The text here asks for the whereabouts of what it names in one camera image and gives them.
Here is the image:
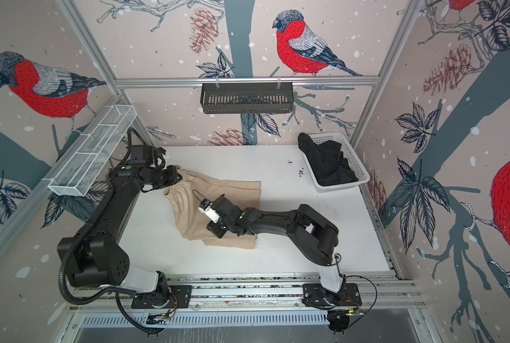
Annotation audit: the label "beige drawstring shorts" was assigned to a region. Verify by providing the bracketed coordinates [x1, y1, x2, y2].
[165, 169, 261, 250]

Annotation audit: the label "white plastic laundry basket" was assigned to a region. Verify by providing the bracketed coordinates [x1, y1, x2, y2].
[300, 132, 370, 192]

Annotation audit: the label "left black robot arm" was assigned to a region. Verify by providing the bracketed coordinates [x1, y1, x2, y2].
[57, 144, 182, 305]

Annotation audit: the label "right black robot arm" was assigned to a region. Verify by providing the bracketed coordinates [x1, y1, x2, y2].
[199, 195, 344, 296]

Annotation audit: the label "black shorts in basket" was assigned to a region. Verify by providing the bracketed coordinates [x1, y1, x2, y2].
[298, 133, 359, 187]

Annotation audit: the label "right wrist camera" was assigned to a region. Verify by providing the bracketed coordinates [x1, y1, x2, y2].
[199, 199, 220, 223]

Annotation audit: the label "white wire mesh shelf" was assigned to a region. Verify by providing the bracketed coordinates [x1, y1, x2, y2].
[48, 104, 137, 197]

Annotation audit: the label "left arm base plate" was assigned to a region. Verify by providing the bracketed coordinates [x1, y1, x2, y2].
[131, 285, 193, 310]

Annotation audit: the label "black hanging wire basket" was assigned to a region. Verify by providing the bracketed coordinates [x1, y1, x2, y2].
[200, 82, 293, 114]

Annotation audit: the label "horizontal aluminium frame bar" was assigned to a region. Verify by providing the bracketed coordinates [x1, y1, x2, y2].
[114, 76, 381, 89]

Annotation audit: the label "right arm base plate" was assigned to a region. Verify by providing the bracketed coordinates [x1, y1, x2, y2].
[302, 282, 362, 310]

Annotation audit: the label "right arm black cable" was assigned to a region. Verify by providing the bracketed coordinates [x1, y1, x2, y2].
[192, 189, 379, 329]

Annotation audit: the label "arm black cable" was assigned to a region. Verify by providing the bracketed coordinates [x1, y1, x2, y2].
[57, 127, 170, 336]
[192, 189, 379, 329]

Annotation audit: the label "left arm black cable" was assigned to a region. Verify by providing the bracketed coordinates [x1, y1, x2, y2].
[57, 127, 170, 336]

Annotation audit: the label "aluminium mounting rail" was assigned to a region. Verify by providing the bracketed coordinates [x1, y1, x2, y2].
[72, 274, 427, 312]

